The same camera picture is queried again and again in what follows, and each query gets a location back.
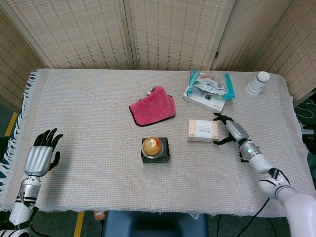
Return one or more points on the small orange box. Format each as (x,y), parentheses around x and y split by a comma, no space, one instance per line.
(99,215)

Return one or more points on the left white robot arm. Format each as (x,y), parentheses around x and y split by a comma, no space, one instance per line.
(24,197)

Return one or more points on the teal wet wipe pack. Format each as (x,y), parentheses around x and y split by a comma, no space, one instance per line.
(209,84)

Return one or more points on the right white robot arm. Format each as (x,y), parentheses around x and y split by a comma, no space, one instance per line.
(276,180)

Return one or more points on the stack of white paper cups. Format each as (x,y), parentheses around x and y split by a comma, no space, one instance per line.
(256,84)

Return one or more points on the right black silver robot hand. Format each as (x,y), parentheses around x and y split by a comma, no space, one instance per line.
(236,130)

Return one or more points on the woven folding screen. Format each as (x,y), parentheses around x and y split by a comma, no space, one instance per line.
(170,32)

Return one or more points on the beige woven tablecloth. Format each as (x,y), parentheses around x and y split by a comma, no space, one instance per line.
(98,160)

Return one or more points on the yellow fruit jelly cup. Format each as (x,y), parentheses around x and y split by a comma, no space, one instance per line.
(152,146)

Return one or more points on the black VIVE tracker box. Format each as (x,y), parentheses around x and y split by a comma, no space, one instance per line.
(165,151)

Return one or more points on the pink towel with black trim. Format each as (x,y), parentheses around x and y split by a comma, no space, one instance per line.
(154,108)

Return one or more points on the flat white cardboard box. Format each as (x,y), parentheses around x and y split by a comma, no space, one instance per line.
(209,103)

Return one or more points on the blue padded robot base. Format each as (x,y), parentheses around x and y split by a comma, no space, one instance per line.
(155,224)

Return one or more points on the tissue pack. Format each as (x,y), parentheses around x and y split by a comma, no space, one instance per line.
(203,130)

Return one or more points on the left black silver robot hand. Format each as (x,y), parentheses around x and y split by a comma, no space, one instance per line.
(38,158)

